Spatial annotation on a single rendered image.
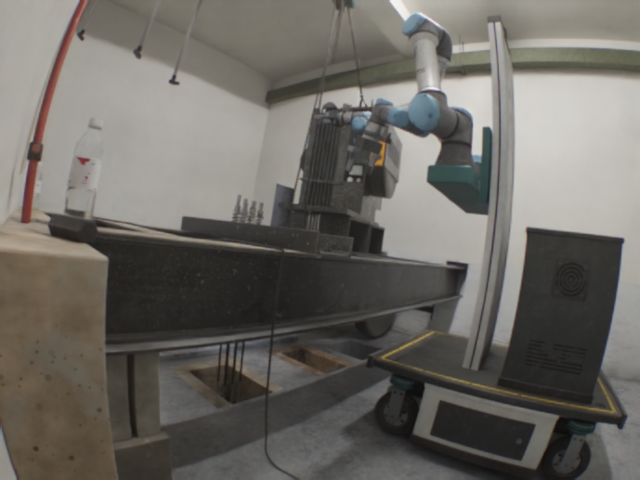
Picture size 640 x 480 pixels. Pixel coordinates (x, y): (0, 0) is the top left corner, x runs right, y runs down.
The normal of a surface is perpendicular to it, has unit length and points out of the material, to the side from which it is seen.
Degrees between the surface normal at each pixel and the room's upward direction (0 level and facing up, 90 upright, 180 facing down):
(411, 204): 90
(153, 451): 90
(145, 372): 90
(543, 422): 90
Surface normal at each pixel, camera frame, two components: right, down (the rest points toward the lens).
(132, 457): 0.77, 0.11
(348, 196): -0.40, -0.07
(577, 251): -0.60, -0.09
